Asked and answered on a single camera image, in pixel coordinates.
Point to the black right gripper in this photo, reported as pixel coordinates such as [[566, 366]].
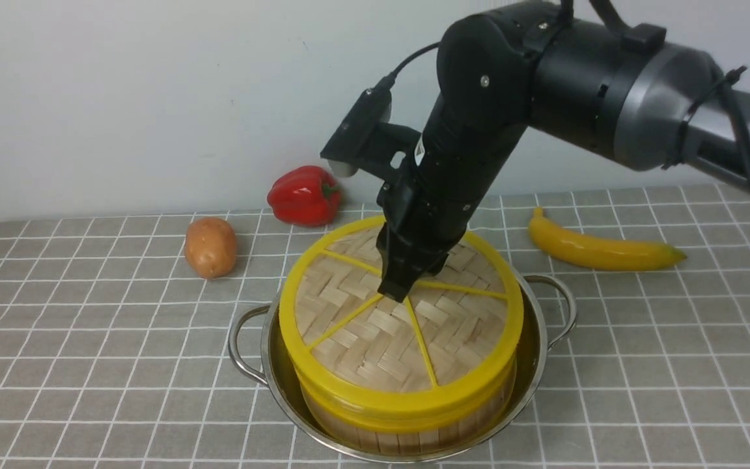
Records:
[[448, 169]]

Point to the woven bamboo lid yellow rim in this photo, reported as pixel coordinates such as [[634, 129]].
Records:
[[443, 353]]

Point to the bamboo steamer basket yellow rim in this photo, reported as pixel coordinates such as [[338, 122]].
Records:
[[414, 436]]

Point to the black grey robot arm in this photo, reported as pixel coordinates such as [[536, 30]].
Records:
[[622, 92]]

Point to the stainless steel pot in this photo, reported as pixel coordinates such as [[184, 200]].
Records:
[[257, 349]]

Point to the red bell pepper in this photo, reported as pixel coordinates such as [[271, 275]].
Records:
[[308, 196]]

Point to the yellow banana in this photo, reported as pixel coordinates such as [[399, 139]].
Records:
[[599, 253]]

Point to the brown potato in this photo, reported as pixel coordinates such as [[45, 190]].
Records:
[[210, 247]]

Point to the grey checked tablecloth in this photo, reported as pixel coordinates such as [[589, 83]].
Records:
[[113, 354]]

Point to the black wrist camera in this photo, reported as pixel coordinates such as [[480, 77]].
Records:
[[365, 140]]

